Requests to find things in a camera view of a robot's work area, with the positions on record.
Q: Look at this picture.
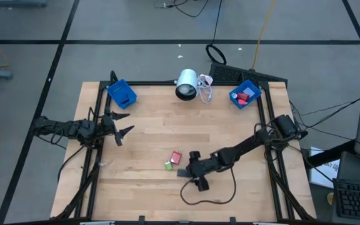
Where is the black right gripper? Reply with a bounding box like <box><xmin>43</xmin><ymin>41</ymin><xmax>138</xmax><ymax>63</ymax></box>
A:
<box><xmin>186</xmin><ymin>151</ymin><xmax>223</xmax><ymax>193</ymax></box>

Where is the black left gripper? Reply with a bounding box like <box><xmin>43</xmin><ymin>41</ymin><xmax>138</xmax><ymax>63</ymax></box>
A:
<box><xmin>101</xmin><ymin>107</ymin><xmax>136</xmax><ymax>147</ymax></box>

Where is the black rectangular box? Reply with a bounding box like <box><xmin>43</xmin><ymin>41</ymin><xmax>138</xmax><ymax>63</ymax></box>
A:
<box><xmin>177</xmin><ymin>168</ymin><xmax>193</xmax><ymax>179</ymax></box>

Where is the blue plastic basket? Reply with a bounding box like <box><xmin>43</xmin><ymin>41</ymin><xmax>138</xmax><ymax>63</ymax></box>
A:
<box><xmin>106</xmin><ymin>78</ymin><xmax>138</xmax><ymax>109</ymax></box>
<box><xmin>228</xmin><ymin>79</ymin><xmax>263</xmax><ymax>110</ymax></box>

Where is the white spot lamp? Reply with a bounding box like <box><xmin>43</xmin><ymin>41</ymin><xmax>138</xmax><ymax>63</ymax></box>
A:
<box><xmin>174</xmin><ymin>69</ymin><xmax>199</xmax><ymax>101</ymax></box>

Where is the black perforated panel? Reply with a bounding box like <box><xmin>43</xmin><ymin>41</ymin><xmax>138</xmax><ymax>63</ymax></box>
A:
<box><xmin>209</xmin><ymin>61</ymin><xmax>289</xmax><ymax>84</ymax></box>

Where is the white paper sheet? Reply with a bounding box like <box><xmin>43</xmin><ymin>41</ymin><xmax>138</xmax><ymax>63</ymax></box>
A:
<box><xmin>309</xmin><ymin>146</ymin><xmax>340</xmax><ymax>188</ymax></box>

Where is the black keyboard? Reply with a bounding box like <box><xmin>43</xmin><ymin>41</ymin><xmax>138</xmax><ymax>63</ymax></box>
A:
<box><xmin>332</xmin><ymin>177</ymin><xmax>360</xmax><ymax>221</ymax></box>

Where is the black table frame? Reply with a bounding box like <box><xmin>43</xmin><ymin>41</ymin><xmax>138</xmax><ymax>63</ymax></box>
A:
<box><xmin>54</xmin><ymin>70</ymin><xmax>317</xmax><ymax>221</ymax></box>

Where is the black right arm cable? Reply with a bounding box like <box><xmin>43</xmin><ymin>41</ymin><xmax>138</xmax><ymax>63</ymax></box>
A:
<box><xmin>179</xmin><ymin>167</ymin><xmax>237</xmax><ymax>206</ymax></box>

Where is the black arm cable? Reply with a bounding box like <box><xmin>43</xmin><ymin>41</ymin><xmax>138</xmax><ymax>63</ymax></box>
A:
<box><xmin>57</xmin><ymin>145</ymin><xmax>86</xmax><ymax>183</ymax></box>
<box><xmin>179</xmin><ymin>167</ymin><xmax>237</xmax><ymax>206</ymax></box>

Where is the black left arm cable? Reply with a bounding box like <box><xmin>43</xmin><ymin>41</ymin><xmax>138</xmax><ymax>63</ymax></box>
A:
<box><xmin>57</xmin><ymin>145</ymin><xmax>86</xmax><ymax>183</ymax></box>

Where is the white lamp cable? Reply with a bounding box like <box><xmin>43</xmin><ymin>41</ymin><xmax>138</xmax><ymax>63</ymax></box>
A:
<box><xmin>196</xmin><ymin>74</ymin><xmax>214</xmax><ymax>104</ymax></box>

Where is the black hanging cable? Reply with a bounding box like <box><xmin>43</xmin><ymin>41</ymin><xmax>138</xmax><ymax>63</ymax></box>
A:
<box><xmin>205</xmin><ymin>0</ymin><xmax>228</xmax><ymax>65</ymax></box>

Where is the yellow hanging cable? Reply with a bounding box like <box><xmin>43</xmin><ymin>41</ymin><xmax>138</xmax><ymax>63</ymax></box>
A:
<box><xmin>251</xmin><ymin>0</ymin><xmax>276</xmax><ymax>70</ymax></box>

